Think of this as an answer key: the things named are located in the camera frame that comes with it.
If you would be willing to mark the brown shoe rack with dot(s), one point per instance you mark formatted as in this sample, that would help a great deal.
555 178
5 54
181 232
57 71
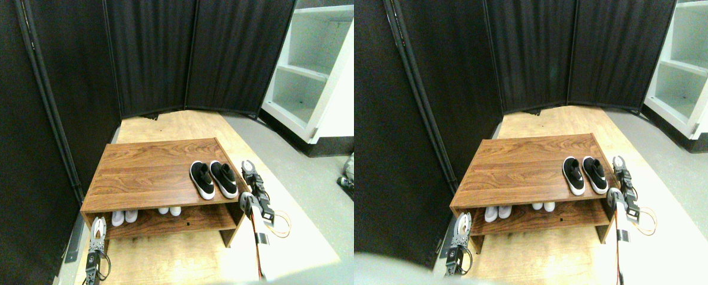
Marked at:
146 169
514 163

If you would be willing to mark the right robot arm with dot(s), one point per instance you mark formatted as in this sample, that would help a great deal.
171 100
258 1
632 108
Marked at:
622 249
258 252

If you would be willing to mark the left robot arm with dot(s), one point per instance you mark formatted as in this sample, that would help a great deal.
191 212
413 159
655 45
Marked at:
456 270
92 274

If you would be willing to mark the black shoe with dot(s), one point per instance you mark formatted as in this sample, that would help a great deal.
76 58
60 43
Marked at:
201 178
224 178
574 174
596 174

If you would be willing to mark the black bracket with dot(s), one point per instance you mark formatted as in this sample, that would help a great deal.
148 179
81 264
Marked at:
626 234
261 237

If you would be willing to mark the black curtain stand pole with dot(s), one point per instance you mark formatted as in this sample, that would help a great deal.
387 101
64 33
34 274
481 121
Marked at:
46 101
416 98

